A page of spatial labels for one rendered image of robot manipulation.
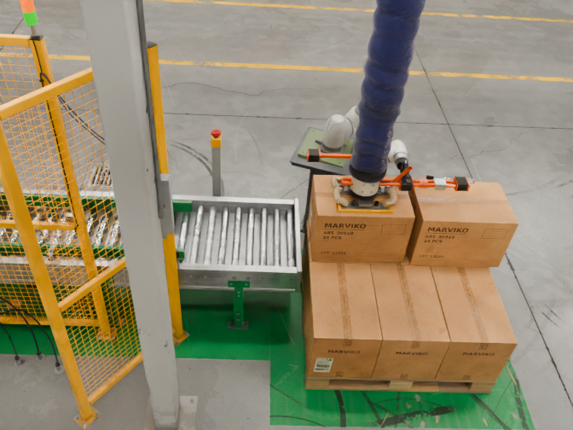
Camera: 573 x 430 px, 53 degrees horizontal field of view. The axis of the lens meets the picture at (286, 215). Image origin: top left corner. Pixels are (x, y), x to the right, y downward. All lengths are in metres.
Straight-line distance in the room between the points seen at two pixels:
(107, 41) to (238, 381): 2.49
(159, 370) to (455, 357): 1.74
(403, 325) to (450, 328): 0.28
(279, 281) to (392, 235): 0.77
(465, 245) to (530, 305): 1.06
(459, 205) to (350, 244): 0.73
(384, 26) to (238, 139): 3.02
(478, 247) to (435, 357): 0.76
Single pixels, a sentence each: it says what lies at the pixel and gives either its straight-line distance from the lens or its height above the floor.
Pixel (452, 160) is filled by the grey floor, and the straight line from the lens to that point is 5.84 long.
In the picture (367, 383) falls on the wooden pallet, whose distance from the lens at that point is 3.85.
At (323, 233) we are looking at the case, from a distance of 3.55.
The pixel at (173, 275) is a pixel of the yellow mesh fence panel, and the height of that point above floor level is 0.65.
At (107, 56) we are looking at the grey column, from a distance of 1.91.
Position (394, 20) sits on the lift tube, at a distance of 2.91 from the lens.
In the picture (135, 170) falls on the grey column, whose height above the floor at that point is 1.94.
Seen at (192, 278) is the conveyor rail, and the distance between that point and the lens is 3.65.
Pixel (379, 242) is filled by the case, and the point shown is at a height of 0.73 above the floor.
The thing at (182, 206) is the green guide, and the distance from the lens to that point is 3.99.
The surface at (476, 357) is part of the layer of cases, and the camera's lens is 3.70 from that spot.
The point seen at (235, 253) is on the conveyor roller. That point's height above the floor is 0.55.
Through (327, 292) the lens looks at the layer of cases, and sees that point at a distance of 3.57.
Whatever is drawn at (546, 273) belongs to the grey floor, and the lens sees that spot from 5.00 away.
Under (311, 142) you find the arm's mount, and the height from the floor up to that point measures 0.78.
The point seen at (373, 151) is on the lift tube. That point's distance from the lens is 3.28.
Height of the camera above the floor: 3.24
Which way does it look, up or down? 42 degrees down
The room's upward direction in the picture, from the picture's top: 5 degrees clockwise
